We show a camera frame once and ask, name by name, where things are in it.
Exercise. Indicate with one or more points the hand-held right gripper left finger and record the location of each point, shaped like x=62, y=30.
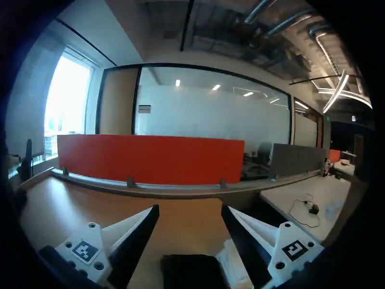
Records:
x=90, y=240

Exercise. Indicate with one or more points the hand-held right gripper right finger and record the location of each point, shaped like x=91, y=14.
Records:
x=284, y=237

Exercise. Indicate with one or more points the stack of white towels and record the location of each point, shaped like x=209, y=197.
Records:
x=233, y=265

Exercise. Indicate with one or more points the grey desk screen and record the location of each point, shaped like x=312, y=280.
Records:
x=297, y=159

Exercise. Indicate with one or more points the black office chair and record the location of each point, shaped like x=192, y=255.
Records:
x=264, y=152

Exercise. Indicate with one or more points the red desk screen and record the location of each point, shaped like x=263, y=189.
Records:
x=150, y=158
x=334, y=155

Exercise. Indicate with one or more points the stack of black towels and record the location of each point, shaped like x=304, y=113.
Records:
x=191, y=271

